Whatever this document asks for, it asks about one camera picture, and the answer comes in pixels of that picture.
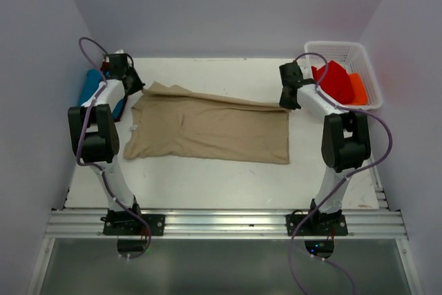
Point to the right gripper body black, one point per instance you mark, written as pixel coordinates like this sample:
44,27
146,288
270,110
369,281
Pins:
288,103

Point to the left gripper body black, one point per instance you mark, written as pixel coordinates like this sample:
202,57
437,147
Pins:
135,82

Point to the blue t shirt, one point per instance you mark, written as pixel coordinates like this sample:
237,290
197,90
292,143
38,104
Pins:
113,94

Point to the beige t shirt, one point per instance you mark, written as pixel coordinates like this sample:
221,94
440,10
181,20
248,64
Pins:
176,121

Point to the maroon t shirt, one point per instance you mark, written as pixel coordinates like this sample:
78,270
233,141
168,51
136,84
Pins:
118,109

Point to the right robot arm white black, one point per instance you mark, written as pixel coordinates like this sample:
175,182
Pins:
344,148

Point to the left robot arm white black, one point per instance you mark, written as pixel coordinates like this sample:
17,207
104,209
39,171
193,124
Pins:
93,133

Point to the red t shirt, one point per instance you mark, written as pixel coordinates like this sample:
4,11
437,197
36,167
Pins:
337,84

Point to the white plastic basket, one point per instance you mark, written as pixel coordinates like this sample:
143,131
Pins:
352,57

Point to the orange t shirt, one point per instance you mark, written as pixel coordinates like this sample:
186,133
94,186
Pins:
360,94

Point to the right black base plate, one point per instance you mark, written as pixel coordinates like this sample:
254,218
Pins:
320,224

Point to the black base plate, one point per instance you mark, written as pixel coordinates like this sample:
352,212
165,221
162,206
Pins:
129,226
320,224

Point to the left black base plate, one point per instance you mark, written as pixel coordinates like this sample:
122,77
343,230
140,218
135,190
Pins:
129,226

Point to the aluminium mounting rail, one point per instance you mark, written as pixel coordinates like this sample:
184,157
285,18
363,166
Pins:
249,224

